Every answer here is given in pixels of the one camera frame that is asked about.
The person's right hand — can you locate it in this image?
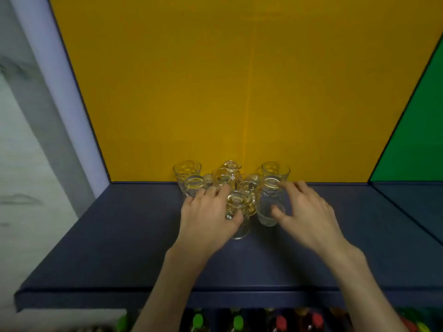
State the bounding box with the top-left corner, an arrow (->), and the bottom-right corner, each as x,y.
271,181 -> 353,263

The person's left hand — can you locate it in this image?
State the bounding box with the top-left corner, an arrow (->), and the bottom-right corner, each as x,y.
172,185 -> 245,264

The clear drinking glass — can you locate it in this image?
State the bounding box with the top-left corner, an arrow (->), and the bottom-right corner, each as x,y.
256,176 -> 288,228
226,190 -> 257,240

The person's right forearm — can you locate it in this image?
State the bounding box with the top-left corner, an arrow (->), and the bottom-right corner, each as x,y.
322,245 -> 410,332

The person's left forearm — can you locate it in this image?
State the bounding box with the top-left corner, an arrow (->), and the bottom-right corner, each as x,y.
132,249 -> 209,332

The cluster of clear glasses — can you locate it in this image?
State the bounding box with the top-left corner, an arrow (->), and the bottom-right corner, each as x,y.
173,160 -> 291,204

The dark blue shelf board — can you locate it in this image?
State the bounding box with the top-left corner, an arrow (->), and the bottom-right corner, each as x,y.
14,181 -> 443,312

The row of colourful capped bottles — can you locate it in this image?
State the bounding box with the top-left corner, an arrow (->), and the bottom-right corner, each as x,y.
114,307 -> 443,332

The yellow back panel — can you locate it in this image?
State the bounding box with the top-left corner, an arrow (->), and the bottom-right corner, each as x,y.
47,0 -> 443,184

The green back panel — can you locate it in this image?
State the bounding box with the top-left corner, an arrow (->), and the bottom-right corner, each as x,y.
368,34 -> 443,183

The pale lavender side post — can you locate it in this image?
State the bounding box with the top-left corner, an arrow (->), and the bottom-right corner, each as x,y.
9,0 -> 111,199

